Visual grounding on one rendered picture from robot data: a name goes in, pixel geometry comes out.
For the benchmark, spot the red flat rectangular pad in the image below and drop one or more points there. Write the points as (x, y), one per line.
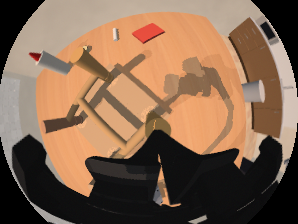
(147, 33)

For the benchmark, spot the white cylinder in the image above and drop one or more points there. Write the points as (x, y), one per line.
(115, 34)

